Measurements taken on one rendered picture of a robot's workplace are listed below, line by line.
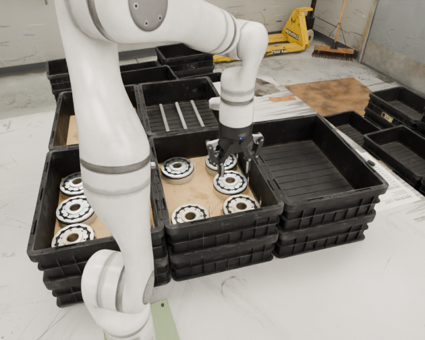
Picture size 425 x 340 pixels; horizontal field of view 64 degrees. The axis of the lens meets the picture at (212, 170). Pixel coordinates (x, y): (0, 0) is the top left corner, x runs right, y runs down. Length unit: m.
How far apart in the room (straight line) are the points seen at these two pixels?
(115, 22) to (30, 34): 3.88
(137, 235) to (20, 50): 3.89
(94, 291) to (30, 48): 3.84
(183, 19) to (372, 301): 0.84
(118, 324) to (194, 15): 0.51
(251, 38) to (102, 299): 0.49
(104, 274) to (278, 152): 0.80
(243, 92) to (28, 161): 1.05
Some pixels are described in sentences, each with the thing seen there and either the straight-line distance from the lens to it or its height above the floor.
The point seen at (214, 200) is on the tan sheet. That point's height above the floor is 0.83.
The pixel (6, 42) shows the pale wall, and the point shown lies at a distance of 4.29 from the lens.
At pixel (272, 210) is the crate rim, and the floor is 0.93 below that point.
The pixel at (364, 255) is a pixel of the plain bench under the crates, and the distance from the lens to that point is 1.12.
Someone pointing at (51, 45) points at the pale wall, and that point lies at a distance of 4.27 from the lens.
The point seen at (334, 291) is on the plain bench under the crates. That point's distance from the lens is 1.02.
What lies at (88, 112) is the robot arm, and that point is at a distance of 0.43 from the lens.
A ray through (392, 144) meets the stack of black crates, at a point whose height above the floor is 0.38.
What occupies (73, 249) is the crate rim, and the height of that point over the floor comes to 0.93.
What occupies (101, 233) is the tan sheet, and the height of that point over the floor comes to 0.83.
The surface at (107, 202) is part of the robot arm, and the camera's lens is 0.46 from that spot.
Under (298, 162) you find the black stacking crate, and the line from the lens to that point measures 1.17.
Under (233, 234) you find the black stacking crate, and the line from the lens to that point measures 0.88.
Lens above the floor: 1.53
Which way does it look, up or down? 39 degrees down
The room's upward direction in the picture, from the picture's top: straight up
